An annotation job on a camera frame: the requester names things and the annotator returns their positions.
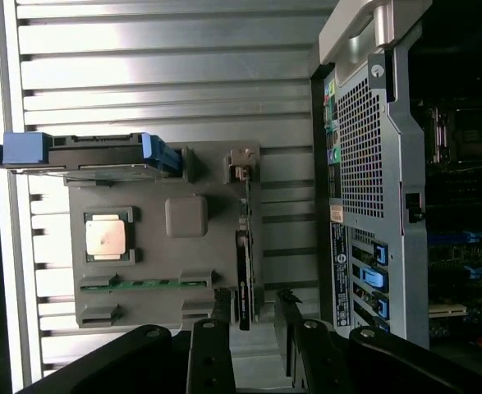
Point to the grey parts rack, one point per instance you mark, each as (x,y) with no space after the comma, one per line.
(162,258)

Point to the black open PC case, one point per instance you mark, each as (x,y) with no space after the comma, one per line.
(372,164)

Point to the hard disk in blue carrier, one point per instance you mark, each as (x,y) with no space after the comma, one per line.
(101,158)

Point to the blue slot latch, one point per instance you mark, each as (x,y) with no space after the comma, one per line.
(382,308)
(371,277)
(381,254)
(382,328)

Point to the silver CPU chip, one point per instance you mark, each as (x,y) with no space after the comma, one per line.
(105,238)

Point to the green RAM stick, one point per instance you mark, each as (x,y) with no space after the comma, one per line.
(150,284)

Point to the green motherboard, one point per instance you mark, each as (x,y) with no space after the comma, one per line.
(450,254)

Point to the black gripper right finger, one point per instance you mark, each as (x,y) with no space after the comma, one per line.
(318,361)

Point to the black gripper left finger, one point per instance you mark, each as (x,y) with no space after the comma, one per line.
(212,361)

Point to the metal CPU socket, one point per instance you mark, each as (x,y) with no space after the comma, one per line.
(470,135)

